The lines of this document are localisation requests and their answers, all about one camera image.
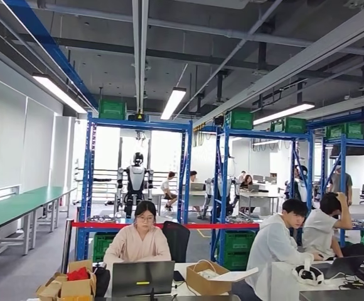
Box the blue steel shelf rack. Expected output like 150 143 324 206
211 124 315 268
321 135 364 249
76 112 193 263

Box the long green workbench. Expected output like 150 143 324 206
0 191 60 290
22 186 77 233

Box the person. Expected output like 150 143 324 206
160 171 177 211
302 191 354 259
240 174 254 191
189 170 203 219
103 200 172 287
328 164 353 208
245 198 325 301

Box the long ceiling light bar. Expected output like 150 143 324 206
253 102 316 126
32 73 88 114
160 87 187 121

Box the silver humanoid robot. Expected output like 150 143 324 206
202 176 233 219
283 165 310 205
116 152 155 219

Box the grey office desk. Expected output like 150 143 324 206
237 191 284 216

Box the open brown cardboard box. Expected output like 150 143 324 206
35 259 97 301
185 260 233 297

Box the black bag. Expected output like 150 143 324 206
92 265 111 298

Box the red cloth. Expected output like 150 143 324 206
67 267 91 282

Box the grey roller blind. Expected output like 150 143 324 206
0 76 28 192
22 97 55 192

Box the white VR headset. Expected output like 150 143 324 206
291 257 325 287

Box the steel barrier post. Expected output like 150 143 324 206
60 219 75 275

